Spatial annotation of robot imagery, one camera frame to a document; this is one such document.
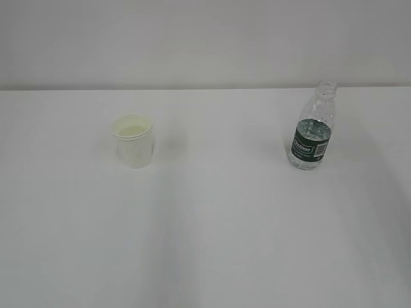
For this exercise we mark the clear water bottle green label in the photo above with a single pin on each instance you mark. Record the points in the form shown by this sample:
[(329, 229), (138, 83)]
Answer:
[(314, 128)]

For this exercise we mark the white paper cup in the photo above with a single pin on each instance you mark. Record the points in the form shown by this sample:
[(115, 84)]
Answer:
[(134, 137)]

